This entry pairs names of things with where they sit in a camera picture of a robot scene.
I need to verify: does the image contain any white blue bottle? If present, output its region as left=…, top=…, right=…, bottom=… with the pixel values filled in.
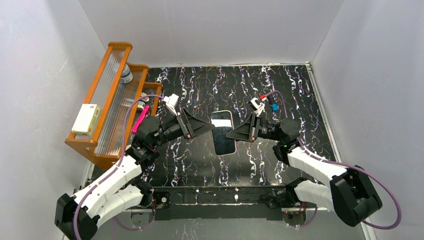
left=120, top=64, right=134, bottom=84

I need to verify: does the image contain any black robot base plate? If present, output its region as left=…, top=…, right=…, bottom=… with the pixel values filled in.
left=120, top=186, right=319, bottom=222

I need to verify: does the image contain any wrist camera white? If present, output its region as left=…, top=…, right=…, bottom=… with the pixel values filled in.
left=162, top=93, right=179, bottom=116
left=249, top=97, right=265, bottom=118

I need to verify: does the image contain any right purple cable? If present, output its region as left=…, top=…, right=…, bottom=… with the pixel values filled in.
left=261, top=90, right=403, bottom=230

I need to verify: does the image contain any beige phone case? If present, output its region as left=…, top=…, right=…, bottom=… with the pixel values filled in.
left=210, top=110, right=236, bottom=156

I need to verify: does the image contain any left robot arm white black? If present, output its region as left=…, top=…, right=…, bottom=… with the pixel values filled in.
left=54, top=108, right=215, bottom=240

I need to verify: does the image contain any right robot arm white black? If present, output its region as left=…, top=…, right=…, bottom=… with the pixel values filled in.
left=226, top=113, right=383, bottom=227

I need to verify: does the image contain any blue black marker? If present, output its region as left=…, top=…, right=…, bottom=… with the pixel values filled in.
left=269, top=98, right=279, bottom=112

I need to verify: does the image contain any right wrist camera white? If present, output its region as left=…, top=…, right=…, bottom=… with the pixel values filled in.
left=249, top=97, right=265, bottom=118

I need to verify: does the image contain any white red box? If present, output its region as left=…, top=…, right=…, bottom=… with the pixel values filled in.
left=71, top=103, right=101, bottom=136

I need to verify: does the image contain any orange wooden shelf rack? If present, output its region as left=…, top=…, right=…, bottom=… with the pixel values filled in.
left=65, top=42, right=163, bottom=171

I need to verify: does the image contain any small pink white item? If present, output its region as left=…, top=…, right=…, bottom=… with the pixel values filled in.
left=140, top=92, right=150, bottom=101

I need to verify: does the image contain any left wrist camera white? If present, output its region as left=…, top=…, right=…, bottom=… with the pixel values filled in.
left=162, top=93, right=179, bottom=116

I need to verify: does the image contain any purple cable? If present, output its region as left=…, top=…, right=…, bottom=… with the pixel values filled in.
left=261, top=90, right=403, bottom=230
left=72, top=94, right=167, bottom=240

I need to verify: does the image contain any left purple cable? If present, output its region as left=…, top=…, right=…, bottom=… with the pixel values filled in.
left=72, top=94, right=167, bottom=240

